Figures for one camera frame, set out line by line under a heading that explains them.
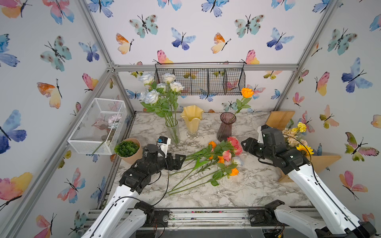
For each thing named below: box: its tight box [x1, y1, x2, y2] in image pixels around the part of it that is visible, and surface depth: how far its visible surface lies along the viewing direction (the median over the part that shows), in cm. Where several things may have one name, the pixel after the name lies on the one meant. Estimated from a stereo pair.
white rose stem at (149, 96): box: [138, 89, 160, 105], surface depth 77 cm
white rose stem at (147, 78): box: [138, 71, 155, 86], surface depth 76 cm
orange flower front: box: [230, 167, 240, 177], surface depth 88 cm
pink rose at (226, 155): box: [222, 150, 232, 163], surface depth 92 cm
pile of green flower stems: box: [167, 136, 244, 196], surface depth 92 cm
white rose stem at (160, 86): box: [155, 81, 167, 93], surface depth 84 cm
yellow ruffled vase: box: [180, 104, 205, 139], surface depth 96 cm
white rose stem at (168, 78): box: [161, 72, 176, 87], surface depth 84 cm
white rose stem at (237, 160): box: [232, 156, 244, 167], surface depth 90 cm
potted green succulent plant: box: [114, 137, 143, 164], surface depth 86 cm
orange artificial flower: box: [234, 87, 254, 116], surface depth 84 cm
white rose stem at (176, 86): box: [169, 81, 185, 93], surface depth 80 cm
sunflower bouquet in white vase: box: [281, 118, 315, 157], surface depth 79 cm
